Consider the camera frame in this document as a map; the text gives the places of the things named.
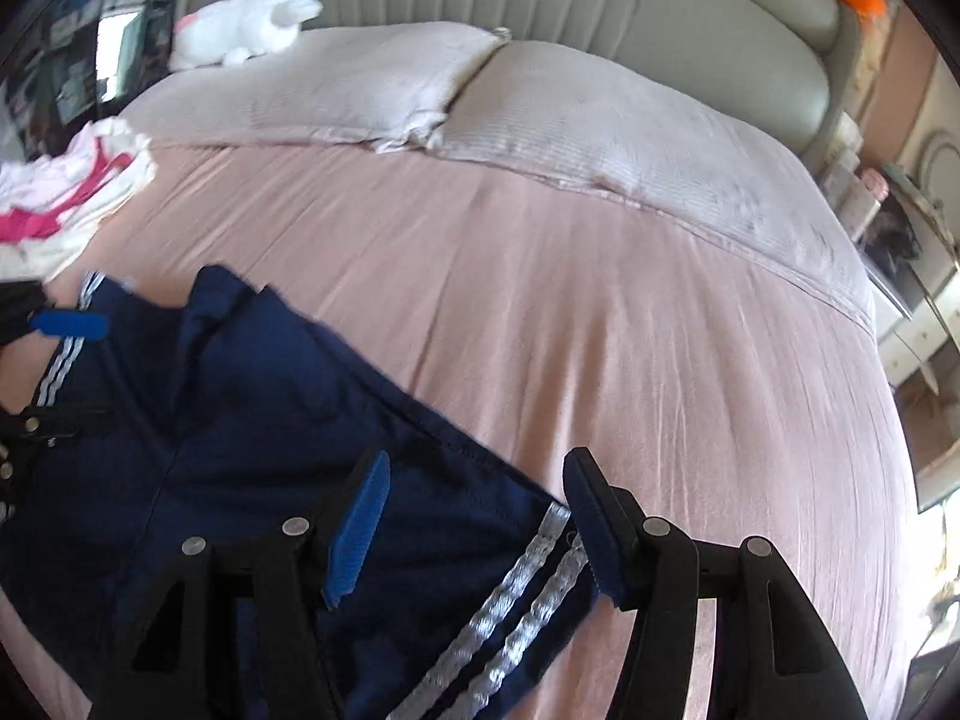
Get pale grey pillow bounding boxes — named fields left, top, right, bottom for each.
left=120, top=21, right=505, bottom=151
left=427, top=37, right=878, bottom=331

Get pink sheeted bed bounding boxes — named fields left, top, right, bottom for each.
left=0, top=22, right=923, bottom=720

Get glass door wardrobe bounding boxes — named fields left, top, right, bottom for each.
left=0, top=0, right=188, bottom=166

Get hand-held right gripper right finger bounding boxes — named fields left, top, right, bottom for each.
left=562, top=448, right=871, bottom=720

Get white plush toy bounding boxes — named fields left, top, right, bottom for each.
left=169, top=0, right=325, bottom=72

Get navy striped shorts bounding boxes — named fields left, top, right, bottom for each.
left=0, top=265, right=610, bottom=720

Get white dressing table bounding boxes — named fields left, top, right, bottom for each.
left=885, top=161, right=960, bottom=331

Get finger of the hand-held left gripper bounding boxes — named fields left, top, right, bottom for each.
left=0, top=405, right=107, bottom=496
left=0, top=277, right=111, bottom=350

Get pink and white water bottle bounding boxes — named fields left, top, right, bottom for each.
left=840, top=167, right=890, bottom=237

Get grey padded headboard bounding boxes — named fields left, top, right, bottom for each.
left=184, top=0, right=863, bottom=158

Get white nightstand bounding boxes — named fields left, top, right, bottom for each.
left=859, top=259, right=957, bottom=398

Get white printed garment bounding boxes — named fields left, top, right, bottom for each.
left=0, top=116, right=155, bottom=215

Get pile of clothes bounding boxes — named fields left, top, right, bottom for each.
left=0, top=157, right=160, bottom=282

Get black bag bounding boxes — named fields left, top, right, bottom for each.
left=862, top=199, right=923, bottom=265

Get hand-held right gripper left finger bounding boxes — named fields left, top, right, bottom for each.
left=86, top=450, right=392, bottom=720

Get magenta garment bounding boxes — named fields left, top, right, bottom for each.
left=0, top=150, right=136, bottom=245

